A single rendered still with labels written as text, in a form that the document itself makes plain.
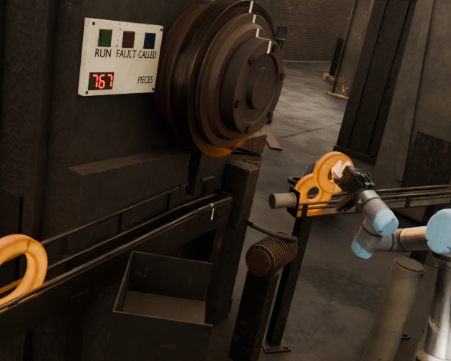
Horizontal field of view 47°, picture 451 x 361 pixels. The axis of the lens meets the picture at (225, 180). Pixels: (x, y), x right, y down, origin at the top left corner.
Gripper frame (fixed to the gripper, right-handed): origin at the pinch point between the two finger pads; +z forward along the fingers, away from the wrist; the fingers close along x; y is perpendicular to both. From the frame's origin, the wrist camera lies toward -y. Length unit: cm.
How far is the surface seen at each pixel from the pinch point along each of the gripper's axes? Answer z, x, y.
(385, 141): 155, -168, -74
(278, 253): -11.2, 16.7, -31.5
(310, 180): 5.5, 3.5, -10.1
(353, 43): 683, -494, -162
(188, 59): -8, 67, 36
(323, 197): 3.4, -4.1, -16.1
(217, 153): -7, 50, 7
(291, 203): 1.9, 10.4, -18.6
